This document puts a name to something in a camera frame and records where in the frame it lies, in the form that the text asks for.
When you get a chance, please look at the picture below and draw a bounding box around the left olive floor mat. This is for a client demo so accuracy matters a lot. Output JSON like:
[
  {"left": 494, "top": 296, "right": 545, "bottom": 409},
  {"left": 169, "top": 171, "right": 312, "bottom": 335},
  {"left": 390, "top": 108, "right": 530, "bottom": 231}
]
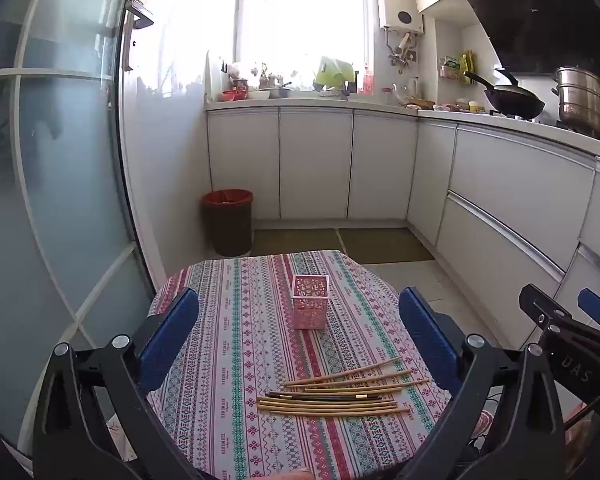
[{"left": 251, "top": 229, "right": 342, "bottom": 256}]

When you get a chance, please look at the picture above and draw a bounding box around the black range hood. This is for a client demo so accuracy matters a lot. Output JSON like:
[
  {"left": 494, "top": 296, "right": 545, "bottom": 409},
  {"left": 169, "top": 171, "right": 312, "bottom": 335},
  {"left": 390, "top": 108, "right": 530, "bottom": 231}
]
[{"left": 467, "top": 0, "right": 600, "bottom": 77}]

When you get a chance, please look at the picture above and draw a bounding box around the olive floor mat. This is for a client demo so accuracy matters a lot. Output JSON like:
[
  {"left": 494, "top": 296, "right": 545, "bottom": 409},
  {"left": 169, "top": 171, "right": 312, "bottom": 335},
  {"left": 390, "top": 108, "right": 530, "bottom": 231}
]
[
  {"left": 251, "top": 229, "right": 342, "bottom": 256},
  {"left": 339, "top": 228, "right": 434, "bottom": 264}
]

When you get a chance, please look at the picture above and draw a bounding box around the pink perforated utensil basket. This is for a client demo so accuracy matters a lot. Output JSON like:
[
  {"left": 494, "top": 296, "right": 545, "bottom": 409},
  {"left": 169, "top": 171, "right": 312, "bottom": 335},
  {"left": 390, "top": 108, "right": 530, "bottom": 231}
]
[{"left": 291, "top": 274, "right": 330, "bottom": 330}]

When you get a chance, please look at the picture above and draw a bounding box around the glass sliding door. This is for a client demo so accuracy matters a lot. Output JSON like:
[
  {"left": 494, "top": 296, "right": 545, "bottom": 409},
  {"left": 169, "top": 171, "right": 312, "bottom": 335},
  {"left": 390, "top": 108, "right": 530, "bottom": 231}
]
[{"left": 0, "top": 0, "right": 153, "bottom": 451}]

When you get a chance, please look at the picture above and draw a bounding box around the person's hand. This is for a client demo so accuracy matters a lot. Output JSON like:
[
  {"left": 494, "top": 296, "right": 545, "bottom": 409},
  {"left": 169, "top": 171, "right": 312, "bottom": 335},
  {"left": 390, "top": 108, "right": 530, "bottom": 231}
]
[{"left": 565, "top": 412, "right": 600, "bottom": 454}]

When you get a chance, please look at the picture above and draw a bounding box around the wooden chopstick three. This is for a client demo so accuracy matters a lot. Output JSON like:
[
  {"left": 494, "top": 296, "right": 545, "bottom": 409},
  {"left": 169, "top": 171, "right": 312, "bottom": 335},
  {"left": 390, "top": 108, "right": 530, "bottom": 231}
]
[{"left": 300, "top": 379, "right": 430, "bottom": 396}]

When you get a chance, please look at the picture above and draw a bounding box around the stainless steel steamer pot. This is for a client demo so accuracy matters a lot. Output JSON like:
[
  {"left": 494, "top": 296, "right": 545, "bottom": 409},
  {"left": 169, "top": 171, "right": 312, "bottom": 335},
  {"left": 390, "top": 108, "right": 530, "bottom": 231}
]
[{"left": 552, "top": 66, "right": 600, "bottom": 140}]

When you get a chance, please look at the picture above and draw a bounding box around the metal door handle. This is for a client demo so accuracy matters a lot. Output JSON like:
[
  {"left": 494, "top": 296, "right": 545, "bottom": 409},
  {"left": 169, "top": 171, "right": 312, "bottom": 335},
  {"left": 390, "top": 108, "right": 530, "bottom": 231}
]
[{"left": 121, "top": 0, "right": 155, "bottom": 72}]

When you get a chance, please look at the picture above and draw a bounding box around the wooden chopstick one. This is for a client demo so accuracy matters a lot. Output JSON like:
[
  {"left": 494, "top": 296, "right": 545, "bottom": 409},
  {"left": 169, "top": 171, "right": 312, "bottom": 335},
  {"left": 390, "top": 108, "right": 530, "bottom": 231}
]
[{"left": 283, "top": 356, "right": 402, "bottom": 387}]

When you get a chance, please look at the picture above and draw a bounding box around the red brown trash bin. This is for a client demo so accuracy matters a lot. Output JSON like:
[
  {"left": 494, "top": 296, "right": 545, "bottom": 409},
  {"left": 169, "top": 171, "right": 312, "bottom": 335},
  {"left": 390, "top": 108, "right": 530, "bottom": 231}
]
[{"left": 201, "top": 188, "right": 253, "bottom": 257}]

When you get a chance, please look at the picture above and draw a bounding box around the right olive floor mat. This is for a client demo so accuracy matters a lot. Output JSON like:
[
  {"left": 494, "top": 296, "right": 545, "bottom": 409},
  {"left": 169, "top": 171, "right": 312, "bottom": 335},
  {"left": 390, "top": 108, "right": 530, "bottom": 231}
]
[{"left": 339, "top": 228, "right": 434, "bottom": 264}]

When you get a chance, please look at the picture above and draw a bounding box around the wooden chopstick two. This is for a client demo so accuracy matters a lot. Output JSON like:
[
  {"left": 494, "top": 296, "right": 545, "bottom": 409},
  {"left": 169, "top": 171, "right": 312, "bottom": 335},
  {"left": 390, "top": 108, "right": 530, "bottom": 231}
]
[{"left": 285, "top": 370, "right": 413, "bottom": 389}]

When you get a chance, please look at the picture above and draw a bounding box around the wooden chopstick five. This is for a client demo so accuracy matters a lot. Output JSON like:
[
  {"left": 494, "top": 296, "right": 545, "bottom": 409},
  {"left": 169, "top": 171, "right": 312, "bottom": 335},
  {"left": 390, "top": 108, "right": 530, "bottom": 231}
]
[{"left": 258, "top": 400, "right": 398, "bottom": 412}]

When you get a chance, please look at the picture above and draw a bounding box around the wooden chopstick six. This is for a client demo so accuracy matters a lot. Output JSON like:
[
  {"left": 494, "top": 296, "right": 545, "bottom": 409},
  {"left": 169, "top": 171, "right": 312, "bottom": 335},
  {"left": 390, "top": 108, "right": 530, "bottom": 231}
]
[{"left": 259, "top": 405, "right": 411, "bottom": 417}]

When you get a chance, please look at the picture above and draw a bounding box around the black chopstick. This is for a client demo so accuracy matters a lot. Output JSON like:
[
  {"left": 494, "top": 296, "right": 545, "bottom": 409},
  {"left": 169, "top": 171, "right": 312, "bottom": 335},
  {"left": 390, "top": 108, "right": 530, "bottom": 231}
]
[{"left": 264, "top": 392, "right": 385, "bottom": 403}]

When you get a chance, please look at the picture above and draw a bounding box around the patterned tablecloth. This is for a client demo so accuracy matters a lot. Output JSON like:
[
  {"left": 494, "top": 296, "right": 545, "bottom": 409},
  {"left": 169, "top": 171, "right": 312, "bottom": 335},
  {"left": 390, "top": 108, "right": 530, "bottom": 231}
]
[{"left": 149, "top": 250, "right": 450, "bottom": 479}]

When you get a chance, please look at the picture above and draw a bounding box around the white water heater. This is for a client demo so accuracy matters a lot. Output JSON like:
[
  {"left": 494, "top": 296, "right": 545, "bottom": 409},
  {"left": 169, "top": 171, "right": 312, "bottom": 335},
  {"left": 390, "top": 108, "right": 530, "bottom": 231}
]
[{"left": 378, "top": 0, "right": 422, "bottom": 34}]

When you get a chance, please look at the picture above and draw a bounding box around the black wok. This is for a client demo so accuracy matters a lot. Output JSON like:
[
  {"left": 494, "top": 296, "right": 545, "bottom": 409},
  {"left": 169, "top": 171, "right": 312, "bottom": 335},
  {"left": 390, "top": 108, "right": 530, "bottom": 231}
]
[{"left": 463, "top": 67, "right": 545, "bottom": 120}]

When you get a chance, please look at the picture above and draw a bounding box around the red bowl on counter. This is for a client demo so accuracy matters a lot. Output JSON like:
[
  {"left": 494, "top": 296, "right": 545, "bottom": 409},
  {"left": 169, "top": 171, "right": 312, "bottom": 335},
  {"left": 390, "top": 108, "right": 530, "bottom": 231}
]
[{"left": 220, "top": 88, "right": 248, "bottom": 102}]

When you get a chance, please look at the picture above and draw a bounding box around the wooden chopstick four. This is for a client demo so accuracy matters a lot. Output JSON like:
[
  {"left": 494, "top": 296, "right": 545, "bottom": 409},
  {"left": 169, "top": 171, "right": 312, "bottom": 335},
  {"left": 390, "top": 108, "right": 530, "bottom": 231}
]
[{"left": 258, "top": 396, "right": 396, "bottom": 406}]

